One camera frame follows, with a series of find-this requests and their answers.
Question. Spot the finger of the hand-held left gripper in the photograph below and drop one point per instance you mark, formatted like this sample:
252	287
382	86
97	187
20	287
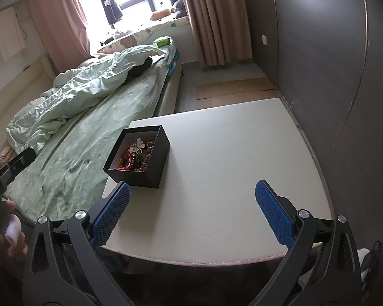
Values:
19	164

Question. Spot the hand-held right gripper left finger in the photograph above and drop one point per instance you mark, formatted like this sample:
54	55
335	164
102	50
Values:
111	210

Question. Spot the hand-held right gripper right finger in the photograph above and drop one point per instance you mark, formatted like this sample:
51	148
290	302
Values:
274	213

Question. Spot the black jewelry box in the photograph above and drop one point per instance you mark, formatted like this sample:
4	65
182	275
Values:
159	165

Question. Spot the pile of mixed jewelry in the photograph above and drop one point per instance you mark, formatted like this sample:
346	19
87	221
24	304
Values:
137	159

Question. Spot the person's left hand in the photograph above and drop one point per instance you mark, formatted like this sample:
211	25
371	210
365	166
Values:
17	248

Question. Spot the small floral pillow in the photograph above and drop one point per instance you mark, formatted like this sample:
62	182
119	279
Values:
5	154

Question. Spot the bed with green sheet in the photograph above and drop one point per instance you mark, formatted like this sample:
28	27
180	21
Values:
83	159

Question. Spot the beige headboard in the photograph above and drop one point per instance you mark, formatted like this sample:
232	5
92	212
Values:
6	102

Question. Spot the pale green duvet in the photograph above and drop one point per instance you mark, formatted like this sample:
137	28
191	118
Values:
83	95

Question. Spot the white crumpled item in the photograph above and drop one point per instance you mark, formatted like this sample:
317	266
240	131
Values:
364	261

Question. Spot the dark bag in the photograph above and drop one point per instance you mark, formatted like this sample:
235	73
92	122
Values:
376	255

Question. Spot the flattened cardboard sheets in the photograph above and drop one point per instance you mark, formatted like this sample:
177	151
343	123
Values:
239	91

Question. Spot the black cloth item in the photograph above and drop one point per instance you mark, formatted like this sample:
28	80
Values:
140	67

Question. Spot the pink curtain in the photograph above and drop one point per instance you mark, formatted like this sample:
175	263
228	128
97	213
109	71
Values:
63	22
213	22

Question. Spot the floral sill cushion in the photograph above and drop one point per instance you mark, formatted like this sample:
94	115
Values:
137	36

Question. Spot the green tissue box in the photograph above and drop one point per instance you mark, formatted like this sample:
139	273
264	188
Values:
162	42

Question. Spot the orange plush toy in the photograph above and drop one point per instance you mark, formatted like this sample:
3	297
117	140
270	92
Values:
161	14

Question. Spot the dark pillow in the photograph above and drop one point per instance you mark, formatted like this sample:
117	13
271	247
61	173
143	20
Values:
178	4

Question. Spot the white wall socket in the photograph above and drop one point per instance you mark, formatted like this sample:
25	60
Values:
265	40

